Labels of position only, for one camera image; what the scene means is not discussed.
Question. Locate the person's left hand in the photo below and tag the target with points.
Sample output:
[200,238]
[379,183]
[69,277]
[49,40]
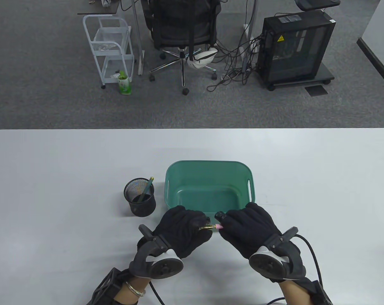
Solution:
[182,228]

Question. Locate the person's right hand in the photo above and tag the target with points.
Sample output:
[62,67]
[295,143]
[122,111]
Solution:
[250,228]

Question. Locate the pink fountain pen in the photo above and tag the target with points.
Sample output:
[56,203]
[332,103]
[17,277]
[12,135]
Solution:
[216,227]

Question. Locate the green plastic basket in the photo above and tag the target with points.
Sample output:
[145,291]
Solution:
[208,187]

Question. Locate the green fountain pen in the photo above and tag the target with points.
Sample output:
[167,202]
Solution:
[147,187]

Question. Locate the person's left forearm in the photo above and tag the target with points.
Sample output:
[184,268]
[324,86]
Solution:
[139,282]

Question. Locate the person's right forearm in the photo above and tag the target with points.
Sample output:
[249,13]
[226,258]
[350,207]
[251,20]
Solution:
[295,294]

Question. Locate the grey right hand tracker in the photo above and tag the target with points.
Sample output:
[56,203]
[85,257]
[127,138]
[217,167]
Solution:
[267,266]

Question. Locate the grey hand tracker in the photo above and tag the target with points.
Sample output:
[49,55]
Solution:
[267,266]
[163,269]

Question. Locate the grey left hand tracker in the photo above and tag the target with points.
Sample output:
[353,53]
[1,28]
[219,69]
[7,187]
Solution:
[163,269]

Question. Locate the black mesh pen holder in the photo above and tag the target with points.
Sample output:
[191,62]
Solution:
[141,208]

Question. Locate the black floor plate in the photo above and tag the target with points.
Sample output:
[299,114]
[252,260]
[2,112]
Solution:
[316,90]

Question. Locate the green plastic bottle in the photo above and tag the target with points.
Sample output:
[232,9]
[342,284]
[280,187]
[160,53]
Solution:
[124,85]

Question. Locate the white helmet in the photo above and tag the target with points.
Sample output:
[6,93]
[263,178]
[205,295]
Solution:
[201,60]

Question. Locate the black wheeled platform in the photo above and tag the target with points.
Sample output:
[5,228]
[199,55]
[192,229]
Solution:
[327,74]

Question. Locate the black computer tower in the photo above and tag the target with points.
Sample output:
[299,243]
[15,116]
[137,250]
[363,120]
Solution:
[293,54]

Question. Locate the white desk leg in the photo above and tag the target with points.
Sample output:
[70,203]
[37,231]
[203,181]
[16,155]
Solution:
[250,28]
[138,38]

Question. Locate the black office chair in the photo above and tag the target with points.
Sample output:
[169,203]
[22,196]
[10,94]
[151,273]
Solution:
[179,28]

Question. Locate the white rolling cart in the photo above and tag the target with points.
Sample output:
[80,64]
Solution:
[111,33]

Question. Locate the black stand base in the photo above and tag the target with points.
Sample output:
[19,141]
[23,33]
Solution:
[315,4]

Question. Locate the dark desk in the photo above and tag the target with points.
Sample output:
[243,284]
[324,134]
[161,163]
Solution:
[96,9]

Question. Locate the black left wrist mount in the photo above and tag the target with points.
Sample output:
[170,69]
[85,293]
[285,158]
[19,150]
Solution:
[108,286]

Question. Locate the black wrist mount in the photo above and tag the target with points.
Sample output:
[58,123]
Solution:
[108,286]
[320,294]

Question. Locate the black right wrist mount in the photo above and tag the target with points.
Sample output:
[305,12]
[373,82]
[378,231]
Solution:
[320,294]

